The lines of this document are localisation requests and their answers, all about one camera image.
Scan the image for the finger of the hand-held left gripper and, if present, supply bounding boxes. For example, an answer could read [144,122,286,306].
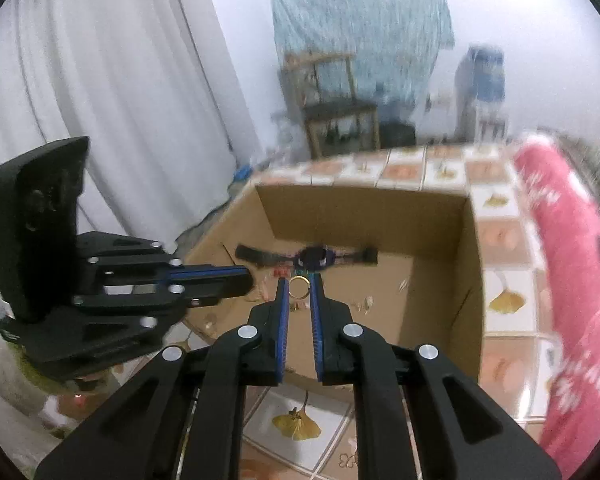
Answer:
[72,275,257,342]
[77,232,255,282]

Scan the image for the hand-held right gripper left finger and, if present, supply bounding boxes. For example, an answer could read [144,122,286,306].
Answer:
[34,277,291,480]

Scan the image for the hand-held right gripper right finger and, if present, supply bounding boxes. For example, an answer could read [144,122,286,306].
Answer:
[309,280,563,480]

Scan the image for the gold double ring earring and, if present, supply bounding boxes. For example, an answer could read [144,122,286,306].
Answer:
[287,276,312,311]

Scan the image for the pink strap smartwatch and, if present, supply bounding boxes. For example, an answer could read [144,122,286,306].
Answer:
[235,242,380,274]

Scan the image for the brown cardboard box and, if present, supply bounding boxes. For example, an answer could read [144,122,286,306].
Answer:
[180,185,484,387]

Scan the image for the white curtain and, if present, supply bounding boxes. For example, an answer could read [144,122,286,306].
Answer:
[0,0,261,261]

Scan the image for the black bin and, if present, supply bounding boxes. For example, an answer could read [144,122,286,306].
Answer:
[380,122,417,150]

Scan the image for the wooden chair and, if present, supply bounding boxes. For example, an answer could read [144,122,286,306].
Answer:
[280,52,382,159]

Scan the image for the pink floral blanket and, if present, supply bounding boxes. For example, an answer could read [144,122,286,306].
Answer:
[512,135,600,477]

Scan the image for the blue water jug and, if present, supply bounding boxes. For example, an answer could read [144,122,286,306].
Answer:
[455,45,509,144]

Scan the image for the teal patterned cloth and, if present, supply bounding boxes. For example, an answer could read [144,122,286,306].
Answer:
[270,0,456,111]

